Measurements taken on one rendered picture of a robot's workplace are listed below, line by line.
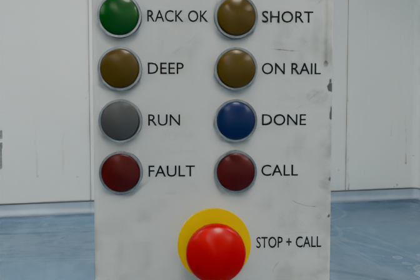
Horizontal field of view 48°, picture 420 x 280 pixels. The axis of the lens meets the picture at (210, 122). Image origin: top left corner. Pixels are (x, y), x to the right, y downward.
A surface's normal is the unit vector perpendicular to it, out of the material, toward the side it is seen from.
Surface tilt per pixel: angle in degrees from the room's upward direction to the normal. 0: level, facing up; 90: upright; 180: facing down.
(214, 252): 85
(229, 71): 91
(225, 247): 87
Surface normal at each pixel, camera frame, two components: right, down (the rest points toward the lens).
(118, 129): 0.04, 0.11
